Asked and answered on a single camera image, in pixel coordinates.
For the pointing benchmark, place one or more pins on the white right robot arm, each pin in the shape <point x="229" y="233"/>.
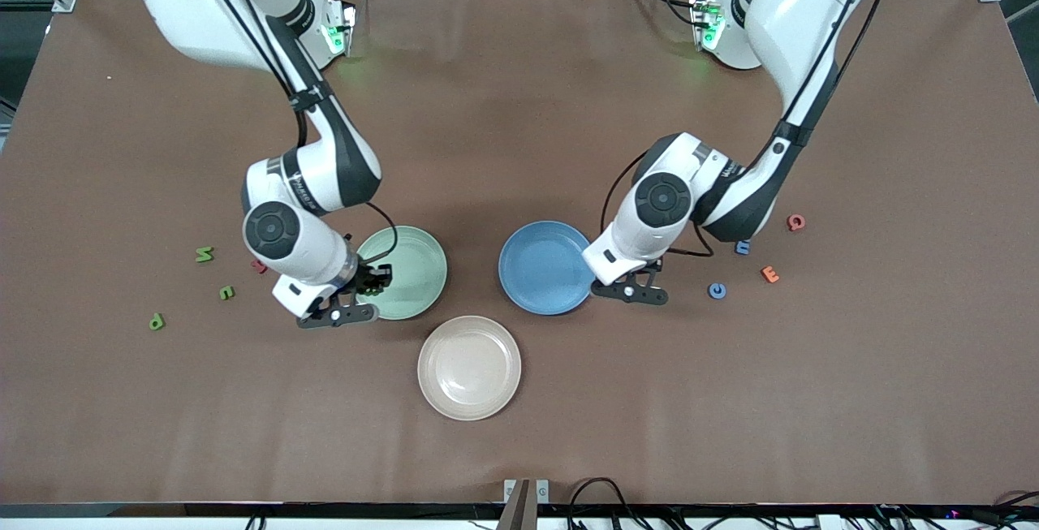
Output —
<point x="211" y="19"/>

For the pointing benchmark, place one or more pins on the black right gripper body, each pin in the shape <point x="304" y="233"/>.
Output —
<point x="371" y="278"/>

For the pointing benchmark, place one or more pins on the green plate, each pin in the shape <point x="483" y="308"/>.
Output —
<point x="414" y="270"/>

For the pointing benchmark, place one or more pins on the blue plate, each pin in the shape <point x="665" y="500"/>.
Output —
<point x="540" y="270"/>

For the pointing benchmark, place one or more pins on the green foam letter P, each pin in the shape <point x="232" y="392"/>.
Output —
<point x="156" y="322"/>

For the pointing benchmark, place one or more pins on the beige plate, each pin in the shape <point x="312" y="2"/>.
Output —
<point x="469" y="368"/>

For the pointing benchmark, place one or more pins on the brown upright post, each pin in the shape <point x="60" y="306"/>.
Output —
<point x="519" y="510"/>

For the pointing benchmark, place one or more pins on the small metal bracket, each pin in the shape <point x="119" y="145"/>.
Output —
<point x="542" y="491"/>

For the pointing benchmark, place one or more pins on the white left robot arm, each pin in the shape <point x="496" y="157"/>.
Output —
<point x="799" y="10"/>

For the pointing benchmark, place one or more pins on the green foam letter M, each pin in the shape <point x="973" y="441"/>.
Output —
<point x="204" y="254"/>

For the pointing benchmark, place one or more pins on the brown table cover mat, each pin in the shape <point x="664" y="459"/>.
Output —
<point x="519" y="148"/>

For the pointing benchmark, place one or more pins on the black table edge rail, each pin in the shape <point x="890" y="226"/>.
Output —
<point x="243" y="510"/>

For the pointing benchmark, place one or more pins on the orange foam letter E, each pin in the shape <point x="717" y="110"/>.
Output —
<point x="770" y="274"/>

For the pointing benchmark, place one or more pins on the pink foam letter Q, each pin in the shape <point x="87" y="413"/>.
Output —
<point x="790" y="223"/>

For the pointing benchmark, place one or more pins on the blue foam letter C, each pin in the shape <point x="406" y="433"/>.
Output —
<point x="710" y="291"/>

